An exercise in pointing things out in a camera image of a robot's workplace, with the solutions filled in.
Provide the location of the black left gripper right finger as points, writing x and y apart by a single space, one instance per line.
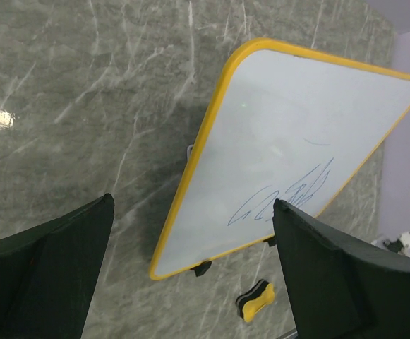
340 286

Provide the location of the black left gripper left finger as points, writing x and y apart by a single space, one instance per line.
49 272

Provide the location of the yellow black whiteboard eraser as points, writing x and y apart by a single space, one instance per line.
252 301

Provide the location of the yellow framed whiteboard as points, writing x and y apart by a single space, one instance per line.
284 122

